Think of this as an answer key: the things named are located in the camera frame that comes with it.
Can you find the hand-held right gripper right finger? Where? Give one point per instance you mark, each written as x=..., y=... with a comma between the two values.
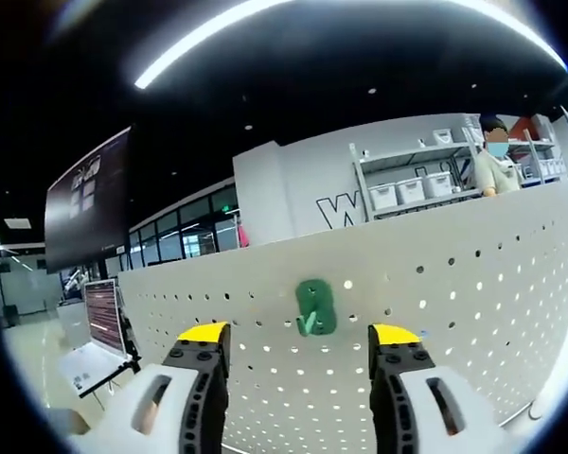
x=407, y=406

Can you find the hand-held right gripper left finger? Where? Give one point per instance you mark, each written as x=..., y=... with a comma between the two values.
x=170, y=406

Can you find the white perforated mounting plate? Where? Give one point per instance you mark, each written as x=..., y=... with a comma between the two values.
x=407, y=302

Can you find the green hook assembly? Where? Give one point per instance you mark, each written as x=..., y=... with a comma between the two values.
x=319, y=302

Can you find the open silver laptop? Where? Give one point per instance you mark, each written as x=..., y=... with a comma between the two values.
x=104, y=314

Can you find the metal storage shelf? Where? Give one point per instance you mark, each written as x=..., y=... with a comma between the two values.
x=365, y=198

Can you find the large dark display screen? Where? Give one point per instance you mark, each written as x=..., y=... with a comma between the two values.
x=90, y=208

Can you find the ceiling air vent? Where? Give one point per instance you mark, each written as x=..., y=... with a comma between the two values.
x=17, y=222

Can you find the ceiling light strip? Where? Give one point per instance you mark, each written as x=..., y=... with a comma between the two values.
x=170, y=64

